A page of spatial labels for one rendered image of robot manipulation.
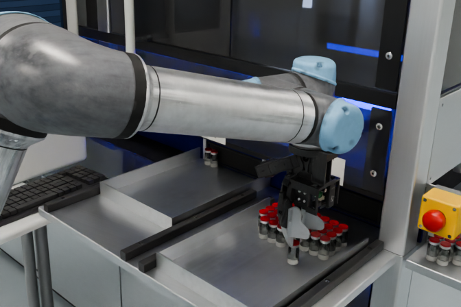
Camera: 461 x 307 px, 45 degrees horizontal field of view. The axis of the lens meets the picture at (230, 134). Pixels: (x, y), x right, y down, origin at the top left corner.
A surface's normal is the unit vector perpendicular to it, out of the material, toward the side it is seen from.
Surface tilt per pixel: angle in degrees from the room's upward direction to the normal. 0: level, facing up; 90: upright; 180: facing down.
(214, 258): 0
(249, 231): 0
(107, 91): 77
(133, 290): 90
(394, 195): 90
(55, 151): 90
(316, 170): 90
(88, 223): 0
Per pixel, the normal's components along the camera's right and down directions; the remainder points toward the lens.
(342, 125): 0.57, 0.29
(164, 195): 0.03, -0.94
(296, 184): -0.68, 0.23
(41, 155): 0.79, 0.22
